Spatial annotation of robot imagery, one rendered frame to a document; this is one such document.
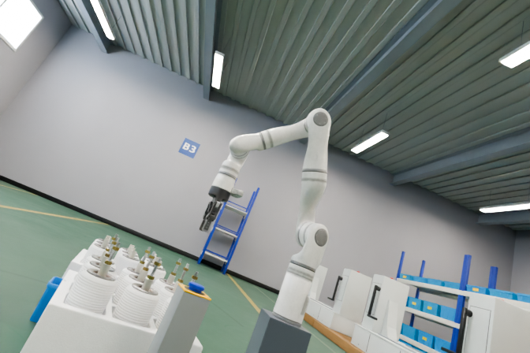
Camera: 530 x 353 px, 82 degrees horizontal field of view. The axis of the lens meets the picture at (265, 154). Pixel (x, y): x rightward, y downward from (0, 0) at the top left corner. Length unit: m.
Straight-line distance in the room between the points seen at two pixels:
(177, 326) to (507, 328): 2.23
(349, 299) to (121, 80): 6.98
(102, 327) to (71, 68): 8.30
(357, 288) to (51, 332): 3.69
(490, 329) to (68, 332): 2.31
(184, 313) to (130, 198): 6.83
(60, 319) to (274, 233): 6.83
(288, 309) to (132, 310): 0.46
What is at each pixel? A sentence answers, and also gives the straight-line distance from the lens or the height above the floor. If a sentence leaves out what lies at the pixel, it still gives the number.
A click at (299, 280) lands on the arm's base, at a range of 1.07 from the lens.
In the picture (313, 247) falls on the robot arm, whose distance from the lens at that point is 1.08.
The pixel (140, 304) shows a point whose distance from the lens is 0.93.
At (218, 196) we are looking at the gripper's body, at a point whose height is 0.58.
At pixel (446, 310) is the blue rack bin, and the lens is 6.81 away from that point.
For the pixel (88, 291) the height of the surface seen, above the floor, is 0.22.
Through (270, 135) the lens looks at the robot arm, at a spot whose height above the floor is 0.85.
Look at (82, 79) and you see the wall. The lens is 8.76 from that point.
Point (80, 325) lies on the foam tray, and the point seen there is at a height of 0.15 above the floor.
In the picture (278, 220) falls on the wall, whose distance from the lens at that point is 7.58.
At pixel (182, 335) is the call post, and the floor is 0.23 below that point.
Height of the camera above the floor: 0.42
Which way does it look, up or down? 19 degrees up
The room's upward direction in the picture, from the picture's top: 23 degrees clockwise
